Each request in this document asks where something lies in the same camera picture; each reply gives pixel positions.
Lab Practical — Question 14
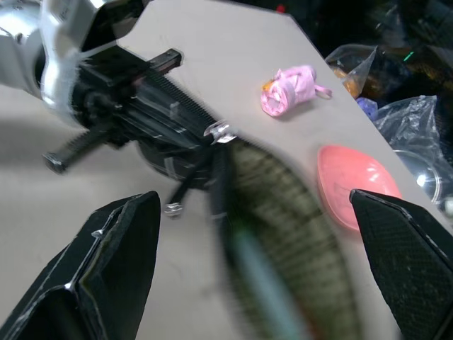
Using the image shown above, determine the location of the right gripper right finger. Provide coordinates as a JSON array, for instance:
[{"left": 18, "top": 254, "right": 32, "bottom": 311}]
[{"left": 348, "top": 188, "right": 453, "bottom": 340}]

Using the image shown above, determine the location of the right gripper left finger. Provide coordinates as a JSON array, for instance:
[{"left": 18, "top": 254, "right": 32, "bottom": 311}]
[{"left": 0, "top": 190, "right": 163, "bottom": 340}]

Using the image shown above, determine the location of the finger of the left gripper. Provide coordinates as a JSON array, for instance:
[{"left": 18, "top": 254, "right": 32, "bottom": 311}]
[
  {"left": 135, "top": 101, "right": 212, "bottom": 150},
  {"left": 139, "top": 68, "right": 222, "bottom": 140}
]

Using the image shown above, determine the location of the black grid pencil pouch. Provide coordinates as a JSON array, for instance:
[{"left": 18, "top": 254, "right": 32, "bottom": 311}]
[{"left": 137, "top": 120, "right": 359, "bottom": 340}]

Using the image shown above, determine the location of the steel bowl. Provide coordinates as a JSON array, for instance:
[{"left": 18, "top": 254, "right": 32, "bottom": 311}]
[{"left": 391, "top": 148, "right": 453, "bottom": 214}]

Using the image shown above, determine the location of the pink plastic bowl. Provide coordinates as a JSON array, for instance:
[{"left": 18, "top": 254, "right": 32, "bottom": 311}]
[{"left": 316, "top": 144, "right": 403, "bottom": 233}]

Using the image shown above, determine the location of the crumpled clear plastic bag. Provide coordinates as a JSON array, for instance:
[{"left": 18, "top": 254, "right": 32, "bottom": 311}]
[{"left": 374, "top": 94, "right": 453, "bottom": 217}]

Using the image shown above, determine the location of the purple small item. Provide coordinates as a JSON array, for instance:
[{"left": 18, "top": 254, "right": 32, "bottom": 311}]
[{"left": 355, "top": 96, "right": 380, "bottom": 122}]

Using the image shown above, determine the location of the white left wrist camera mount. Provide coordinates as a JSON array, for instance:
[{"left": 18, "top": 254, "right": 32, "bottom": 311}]
[{"left": 38, "top": 0, "right": 143, "bottom": 120}]

